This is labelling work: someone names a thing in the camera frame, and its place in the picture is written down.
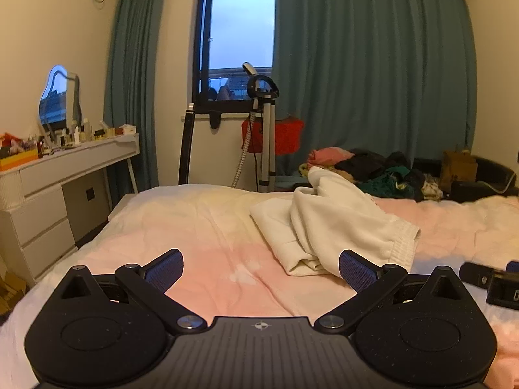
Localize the dark framed window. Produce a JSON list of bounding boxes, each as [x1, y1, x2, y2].
[[190, 0, 278, 115]]

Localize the wavy edged mirror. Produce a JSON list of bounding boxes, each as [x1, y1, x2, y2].
[[38, 65, 84, 131]]

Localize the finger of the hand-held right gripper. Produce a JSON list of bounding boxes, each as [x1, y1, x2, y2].
[[459, 263, 494, 287]]

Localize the black leather bench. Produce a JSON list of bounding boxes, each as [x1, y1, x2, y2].
[[413, 154, 518, 204]]

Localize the brown paper bag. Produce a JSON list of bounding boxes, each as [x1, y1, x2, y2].
[[440, 150, 479, 194]]

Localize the row of cosmetic bottles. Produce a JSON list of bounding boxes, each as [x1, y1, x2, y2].
[[38, 117, 136, 155]]

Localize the patterned white cloth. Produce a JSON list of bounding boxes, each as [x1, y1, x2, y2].
[[421, 177, 443, 200]]

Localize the teal curtain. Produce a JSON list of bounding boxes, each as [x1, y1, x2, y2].
[[103, 0, 169, 195], [272, 0, 477, 179]]

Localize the white sweatpants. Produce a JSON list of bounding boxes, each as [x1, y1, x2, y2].
[[249, 166, 422, 278]]

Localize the cardboard boxes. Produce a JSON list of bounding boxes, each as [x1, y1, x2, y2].
[[0, 269, 27, 317]]

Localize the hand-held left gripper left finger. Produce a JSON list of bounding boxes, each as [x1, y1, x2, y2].
[[53, 250, 207, 336]]

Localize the white dresser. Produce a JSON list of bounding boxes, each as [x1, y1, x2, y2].
[[0, 132, 140, 288]]

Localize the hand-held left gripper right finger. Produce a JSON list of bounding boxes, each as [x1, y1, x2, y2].
[[315, 250, 469, 335]]

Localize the black curved frame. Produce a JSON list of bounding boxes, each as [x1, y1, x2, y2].
[[178, 103, 196, 187]]

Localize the black garment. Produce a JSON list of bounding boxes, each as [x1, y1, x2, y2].
[[336, 151, 424, 189]]

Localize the pink cloth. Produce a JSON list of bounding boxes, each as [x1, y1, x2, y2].
[[306, 147, 354, 168]]

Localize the dark green garment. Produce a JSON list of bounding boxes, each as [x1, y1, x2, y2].
[[357, 165, 412, 198]]

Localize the garment steamer on stand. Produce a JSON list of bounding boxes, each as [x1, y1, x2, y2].
[[231, 63, 282, 193]]

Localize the pink and white bed blanket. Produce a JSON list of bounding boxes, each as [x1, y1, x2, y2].
[[0, 184, 519, 389]]

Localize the orange box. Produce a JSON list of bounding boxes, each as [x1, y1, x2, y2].
[[0, 132, 40, 171]]

